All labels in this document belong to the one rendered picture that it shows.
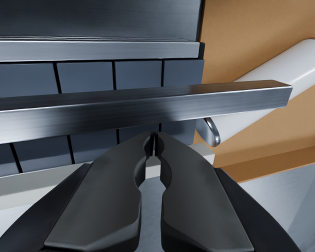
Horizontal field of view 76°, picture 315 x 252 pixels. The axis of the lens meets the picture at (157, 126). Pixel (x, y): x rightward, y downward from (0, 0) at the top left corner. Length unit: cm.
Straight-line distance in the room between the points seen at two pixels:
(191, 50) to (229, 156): 20
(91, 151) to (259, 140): 26
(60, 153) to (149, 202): 18
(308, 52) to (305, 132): 19
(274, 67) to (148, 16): 14
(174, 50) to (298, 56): 15
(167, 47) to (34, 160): 14
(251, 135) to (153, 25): 21
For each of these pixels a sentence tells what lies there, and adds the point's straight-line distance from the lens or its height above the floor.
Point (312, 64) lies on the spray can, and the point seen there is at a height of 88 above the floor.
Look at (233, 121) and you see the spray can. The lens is 21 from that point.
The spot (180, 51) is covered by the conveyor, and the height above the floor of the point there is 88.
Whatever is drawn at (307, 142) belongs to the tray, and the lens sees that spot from 45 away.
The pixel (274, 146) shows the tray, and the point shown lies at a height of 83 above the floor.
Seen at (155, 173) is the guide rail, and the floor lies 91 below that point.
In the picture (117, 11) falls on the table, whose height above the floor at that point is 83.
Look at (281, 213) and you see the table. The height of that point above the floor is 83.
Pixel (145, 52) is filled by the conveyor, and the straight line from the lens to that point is 16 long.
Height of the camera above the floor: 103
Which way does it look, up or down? 56 degrees down
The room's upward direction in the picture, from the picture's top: 143 degrees clockwise
